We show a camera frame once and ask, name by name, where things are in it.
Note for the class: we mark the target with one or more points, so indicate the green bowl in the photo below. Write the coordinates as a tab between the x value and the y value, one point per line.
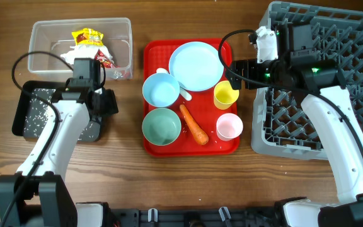
161	126

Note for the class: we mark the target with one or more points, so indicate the orange carrot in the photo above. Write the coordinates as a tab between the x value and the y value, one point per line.
198	134

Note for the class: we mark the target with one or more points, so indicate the pink plastic cup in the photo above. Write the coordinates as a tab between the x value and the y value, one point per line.
229	126

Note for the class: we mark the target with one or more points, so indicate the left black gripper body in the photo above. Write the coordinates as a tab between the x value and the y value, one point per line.
108	103

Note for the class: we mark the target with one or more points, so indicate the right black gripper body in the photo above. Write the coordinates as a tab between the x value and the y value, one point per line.
268	72

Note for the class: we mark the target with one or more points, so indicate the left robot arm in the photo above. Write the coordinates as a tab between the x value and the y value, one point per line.
36	194

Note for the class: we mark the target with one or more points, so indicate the large light blue plate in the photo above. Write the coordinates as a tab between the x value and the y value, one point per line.
196	66

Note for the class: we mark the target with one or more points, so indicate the black plastic tray bin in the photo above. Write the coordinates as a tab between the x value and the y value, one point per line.
44	89

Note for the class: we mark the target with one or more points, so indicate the white plastic spoon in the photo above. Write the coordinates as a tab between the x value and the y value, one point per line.
184	93

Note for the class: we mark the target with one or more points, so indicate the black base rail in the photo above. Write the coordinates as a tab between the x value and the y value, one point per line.
221	217

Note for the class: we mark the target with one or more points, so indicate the light blue bowl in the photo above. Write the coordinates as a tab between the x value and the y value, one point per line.
161	90

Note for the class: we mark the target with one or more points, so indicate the red yellow snack wrapper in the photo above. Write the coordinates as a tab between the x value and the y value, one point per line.
88	36

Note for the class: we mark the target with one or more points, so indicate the white napkin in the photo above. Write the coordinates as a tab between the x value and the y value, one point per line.
99	53

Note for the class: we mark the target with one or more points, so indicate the clear plastic bin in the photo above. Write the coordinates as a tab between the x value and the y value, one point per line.
55	36

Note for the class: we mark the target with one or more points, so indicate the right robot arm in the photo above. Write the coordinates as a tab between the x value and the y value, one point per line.
287	60

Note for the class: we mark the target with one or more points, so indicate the white rice pile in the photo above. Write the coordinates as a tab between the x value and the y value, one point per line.
37	116

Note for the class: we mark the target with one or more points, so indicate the red serving tray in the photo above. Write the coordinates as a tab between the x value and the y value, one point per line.
157	54

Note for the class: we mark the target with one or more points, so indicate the yellow plastic cup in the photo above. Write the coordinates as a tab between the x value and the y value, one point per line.
224	95

